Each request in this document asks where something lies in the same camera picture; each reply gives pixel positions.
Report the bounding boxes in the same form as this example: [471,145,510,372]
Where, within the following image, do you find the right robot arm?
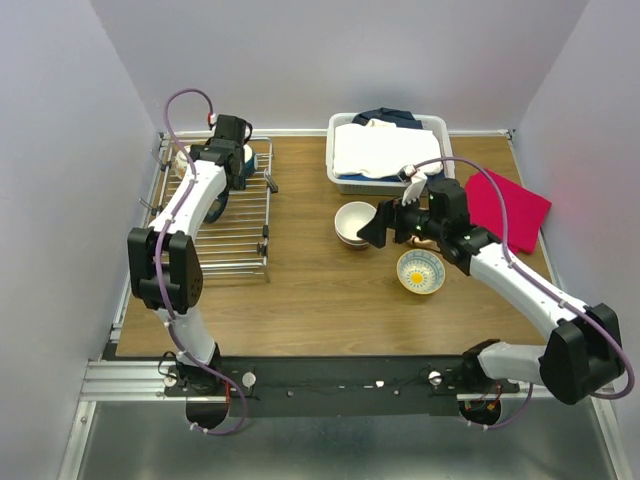
[357,179,631,405]

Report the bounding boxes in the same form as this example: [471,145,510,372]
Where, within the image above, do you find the red glossy bowl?
[336,232,370,250]

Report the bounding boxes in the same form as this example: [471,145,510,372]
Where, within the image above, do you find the plain beige bowl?
[334,201,376,242]

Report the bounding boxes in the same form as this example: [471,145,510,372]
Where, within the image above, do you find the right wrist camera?
[398,165,427,206]

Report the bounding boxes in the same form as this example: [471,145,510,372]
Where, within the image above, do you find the red folded cloth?
[465,170,552,254]

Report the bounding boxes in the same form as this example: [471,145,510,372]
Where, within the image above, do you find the white folded cloth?
[330,123,441,179]

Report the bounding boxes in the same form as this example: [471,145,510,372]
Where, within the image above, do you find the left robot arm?
[127,115,252,395]

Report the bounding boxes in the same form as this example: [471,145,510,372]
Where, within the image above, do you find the dark blue floral bowl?
[203,192,229,224]

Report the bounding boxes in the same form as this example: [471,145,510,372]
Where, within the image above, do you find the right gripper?
[356,188,445,247]

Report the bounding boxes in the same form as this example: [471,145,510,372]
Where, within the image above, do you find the white plastic laundry basket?
[326,112,457,197]

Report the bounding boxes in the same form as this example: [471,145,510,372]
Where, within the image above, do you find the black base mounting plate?
[158,354,519,428]

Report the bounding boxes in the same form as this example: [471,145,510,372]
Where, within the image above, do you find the beige flower pattern bowl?
[407,236,439,251]

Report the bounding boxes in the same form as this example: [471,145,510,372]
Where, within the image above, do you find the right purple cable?
[409,156,634,431]

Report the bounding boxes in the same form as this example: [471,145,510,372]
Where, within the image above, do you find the metal wire dish rack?
[149,136,277,287]

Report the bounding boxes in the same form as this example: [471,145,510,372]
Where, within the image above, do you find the yellow dotted white bowl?
[396,249,446,295]

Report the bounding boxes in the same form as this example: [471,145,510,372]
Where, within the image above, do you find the teal white bowl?
[243,145,256,178]

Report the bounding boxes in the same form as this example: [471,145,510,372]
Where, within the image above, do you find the white floral bowl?
[172,150,191,180]

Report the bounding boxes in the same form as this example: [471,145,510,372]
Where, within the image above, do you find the dark blue cloth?
[333,106,446,191]

